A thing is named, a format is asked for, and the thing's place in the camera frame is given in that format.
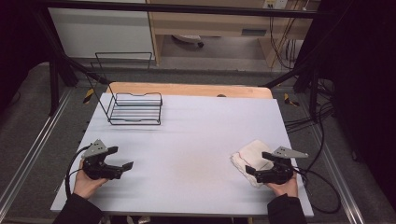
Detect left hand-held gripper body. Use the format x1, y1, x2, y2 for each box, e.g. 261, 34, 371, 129
81, 138, 124, 181

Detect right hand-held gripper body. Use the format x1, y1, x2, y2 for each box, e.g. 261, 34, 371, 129
255, 146, 310, 186

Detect white towel with red stripe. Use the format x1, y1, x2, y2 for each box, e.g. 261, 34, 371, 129
231, 139, 276, 189

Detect black wire rack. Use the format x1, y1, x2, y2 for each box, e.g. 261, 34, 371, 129
90, 51, 163, 126

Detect person's right hand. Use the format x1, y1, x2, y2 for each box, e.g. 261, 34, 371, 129
265, 172, 299, 199

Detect person's left hand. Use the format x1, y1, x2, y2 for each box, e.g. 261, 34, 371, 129
73, 158, 110, 200

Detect yellow black tape marker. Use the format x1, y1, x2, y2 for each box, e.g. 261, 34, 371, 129
283, 92, 301, 107
82, 88, 95, 105

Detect white table mat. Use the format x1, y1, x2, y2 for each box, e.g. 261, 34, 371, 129
49, 92, 315, 217

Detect wooden table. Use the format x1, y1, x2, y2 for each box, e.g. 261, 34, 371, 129
105, 81, 275, 100

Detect white cabinet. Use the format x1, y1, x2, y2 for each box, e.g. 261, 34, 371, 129
47, 7, 156, 60

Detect white object under desk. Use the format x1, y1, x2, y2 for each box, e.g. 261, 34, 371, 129
171, 34, 205, 49

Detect light wooden desk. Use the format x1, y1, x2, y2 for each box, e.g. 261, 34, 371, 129
145, 0, 322, 67

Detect white power strip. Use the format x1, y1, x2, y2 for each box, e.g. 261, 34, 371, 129
262, 0, 289, 10

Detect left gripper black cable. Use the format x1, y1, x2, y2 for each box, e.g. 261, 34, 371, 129
64, 144, 93, 200

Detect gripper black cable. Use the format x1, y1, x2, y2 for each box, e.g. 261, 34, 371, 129
292, 166, 342, 215
64, 144, 93, 200

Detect black cable bundle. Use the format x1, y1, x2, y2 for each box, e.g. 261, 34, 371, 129
284, 101, 336, 134

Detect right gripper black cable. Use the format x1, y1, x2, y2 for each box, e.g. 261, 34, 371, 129
292, 166, 342, 215

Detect aluminium floor rail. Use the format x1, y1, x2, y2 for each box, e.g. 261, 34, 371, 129
0, 88, 75, 213
310, 123, 366, 224

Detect hanging cables under desk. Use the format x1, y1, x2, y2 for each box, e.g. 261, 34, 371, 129
268, 0, 312, 71

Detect black metal frame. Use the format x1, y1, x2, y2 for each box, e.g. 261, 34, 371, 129
29, 0, 337, 123

